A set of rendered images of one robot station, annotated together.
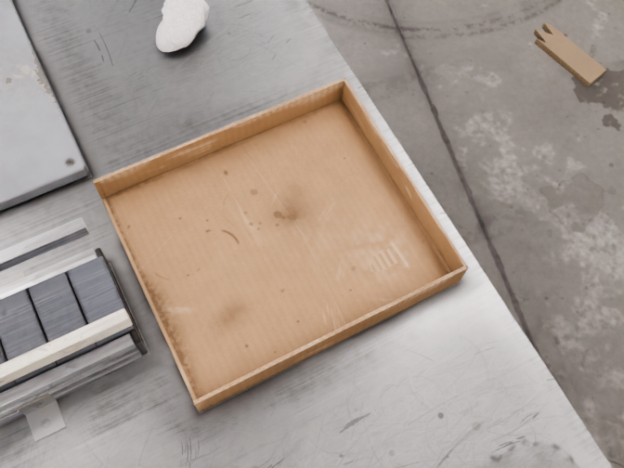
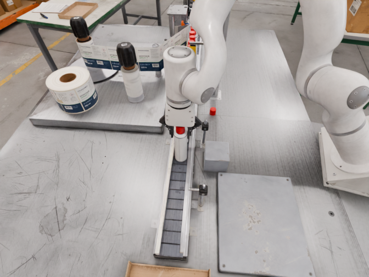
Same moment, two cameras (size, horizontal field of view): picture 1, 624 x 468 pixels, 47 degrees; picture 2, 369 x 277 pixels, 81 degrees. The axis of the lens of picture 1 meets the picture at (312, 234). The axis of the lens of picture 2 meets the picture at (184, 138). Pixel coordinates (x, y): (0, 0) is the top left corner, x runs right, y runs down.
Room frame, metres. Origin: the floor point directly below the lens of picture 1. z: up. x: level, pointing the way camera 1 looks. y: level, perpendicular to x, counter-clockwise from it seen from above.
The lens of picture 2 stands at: (0.34, 0.09, 1.64)
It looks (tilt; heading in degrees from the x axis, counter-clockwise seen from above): 51 degrees down; 128
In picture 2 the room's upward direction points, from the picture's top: straight up
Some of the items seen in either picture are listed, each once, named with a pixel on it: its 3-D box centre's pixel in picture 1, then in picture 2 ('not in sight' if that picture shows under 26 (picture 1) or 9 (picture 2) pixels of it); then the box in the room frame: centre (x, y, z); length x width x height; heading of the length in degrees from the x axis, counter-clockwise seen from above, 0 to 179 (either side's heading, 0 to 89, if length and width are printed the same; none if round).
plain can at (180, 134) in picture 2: not in sight; (180, 142); (0.01, 0.50, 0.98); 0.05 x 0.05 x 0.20
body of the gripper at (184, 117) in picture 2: not in sight; (180, 111); (0.01, 0.50, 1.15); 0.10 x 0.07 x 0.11; 33
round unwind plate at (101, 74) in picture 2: not in sight; (94, 67); (-0.83, 0.69, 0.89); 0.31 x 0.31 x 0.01
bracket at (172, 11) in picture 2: not in sight; (177, 9); (-0.54, 1.18, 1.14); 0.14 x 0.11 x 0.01; 123
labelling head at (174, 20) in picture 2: not in sight; (179, 32); (-0.53, 1.18, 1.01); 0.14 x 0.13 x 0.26; 123
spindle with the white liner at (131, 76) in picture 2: not in sight; (130, 73); (-0.42, 0.66, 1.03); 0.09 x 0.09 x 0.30
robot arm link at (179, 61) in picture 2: not in sight; (180, 74); (0.02, 0.50, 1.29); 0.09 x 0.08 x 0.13; 169
